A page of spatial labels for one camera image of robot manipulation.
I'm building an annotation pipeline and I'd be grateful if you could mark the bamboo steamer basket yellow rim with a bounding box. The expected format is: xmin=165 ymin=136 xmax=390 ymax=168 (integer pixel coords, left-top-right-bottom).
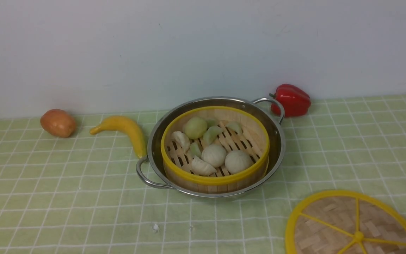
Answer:
xmin=161 ymin=106 xmax=270 ymax=194

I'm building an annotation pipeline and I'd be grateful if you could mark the bamboo steamer lid yellow frame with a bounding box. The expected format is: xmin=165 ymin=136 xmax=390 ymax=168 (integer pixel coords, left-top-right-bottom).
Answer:
xmin=284 ymin=190 xmax=406 ymax=254

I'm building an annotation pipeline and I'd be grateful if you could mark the stainless steel pot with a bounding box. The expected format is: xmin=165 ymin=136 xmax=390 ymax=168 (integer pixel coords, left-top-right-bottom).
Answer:
xmin=136 ymin=97 xmax=285 ymax=198

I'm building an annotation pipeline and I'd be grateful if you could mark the green round bun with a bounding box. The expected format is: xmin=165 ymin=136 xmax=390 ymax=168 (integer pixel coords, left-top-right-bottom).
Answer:
xmin=183 ymin=117 xmax=208 ymax=140

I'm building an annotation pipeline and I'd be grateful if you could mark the green dumpling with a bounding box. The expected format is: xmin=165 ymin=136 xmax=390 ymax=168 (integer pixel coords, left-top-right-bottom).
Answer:
xmin=203 ymin=126 xmax=223 ymax=146
xmin=226 ymin=122 xmax=243 ymax=135
xmin=189 ymin=141 xmax=202 ymax=159

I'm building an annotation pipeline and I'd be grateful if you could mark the white round bun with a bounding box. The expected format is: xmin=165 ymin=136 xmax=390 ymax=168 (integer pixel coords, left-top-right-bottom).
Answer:
xmin=224 ymin=150 xmax=254 ymax=175
xmin=201 ymin=144 xmax=227 ymax=168

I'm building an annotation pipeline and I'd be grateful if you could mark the yellow banana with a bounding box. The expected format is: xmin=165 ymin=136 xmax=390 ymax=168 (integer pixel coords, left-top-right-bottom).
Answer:
xmin=89 ymin=115 xmax=147 ymax=159

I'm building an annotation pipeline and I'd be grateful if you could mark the red bell pepper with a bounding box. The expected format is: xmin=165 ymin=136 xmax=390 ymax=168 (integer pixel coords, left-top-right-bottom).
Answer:
xmin=269 ymin=84 xmax=312 ymax=118

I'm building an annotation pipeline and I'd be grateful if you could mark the brown potato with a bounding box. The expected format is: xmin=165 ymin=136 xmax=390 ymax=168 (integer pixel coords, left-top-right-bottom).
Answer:
xmin=40 ymin=108 xmax=77 ymax=138

